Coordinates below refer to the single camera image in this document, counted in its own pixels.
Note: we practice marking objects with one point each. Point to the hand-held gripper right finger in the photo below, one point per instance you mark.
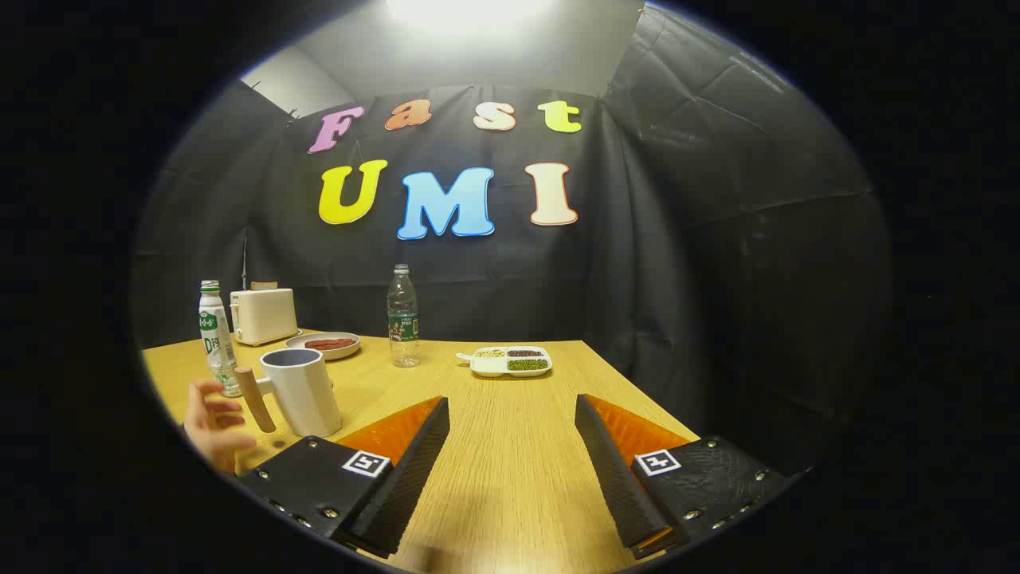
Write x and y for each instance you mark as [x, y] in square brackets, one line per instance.
[617, 478]

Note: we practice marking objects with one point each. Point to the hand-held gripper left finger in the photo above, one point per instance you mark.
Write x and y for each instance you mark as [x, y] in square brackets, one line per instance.
[406, 486]

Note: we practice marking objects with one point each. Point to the white juice bottle green label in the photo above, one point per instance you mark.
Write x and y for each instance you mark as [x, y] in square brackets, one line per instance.
[213, 335]

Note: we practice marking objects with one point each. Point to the clear plastic water bottle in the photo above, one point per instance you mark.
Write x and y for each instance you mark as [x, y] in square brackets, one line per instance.
[404, 327]

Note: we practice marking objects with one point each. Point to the wooden table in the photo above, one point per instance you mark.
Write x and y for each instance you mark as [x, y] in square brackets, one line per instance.
[510, 446]

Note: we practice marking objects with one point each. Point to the white divided tray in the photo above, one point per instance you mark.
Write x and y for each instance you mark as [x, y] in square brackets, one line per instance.
[488, 367]

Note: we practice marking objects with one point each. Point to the green beans heap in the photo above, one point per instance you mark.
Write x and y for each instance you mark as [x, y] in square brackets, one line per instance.
[527, 365]

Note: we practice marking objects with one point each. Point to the dark red beans heap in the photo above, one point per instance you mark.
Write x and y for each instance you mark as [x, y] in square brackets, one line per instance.
[524, 352]

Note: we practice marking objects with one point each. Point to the round beige plate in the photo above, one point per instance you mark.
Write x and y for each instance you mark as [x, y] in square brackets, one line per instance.
[323, 353]

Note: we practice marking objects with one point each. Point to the red meat slice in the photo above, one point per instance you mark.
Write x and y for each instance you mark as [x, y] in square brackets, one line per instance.
[328, 344]

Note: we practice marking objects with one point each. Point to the cream toaster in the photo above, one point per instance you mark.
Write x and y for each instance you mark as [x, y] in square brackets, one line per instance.
[264, 317]

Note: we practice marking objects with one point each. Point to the ceiling light panel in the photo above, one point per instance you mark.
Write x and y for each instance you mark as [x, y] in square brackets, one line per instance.
[466, 12]

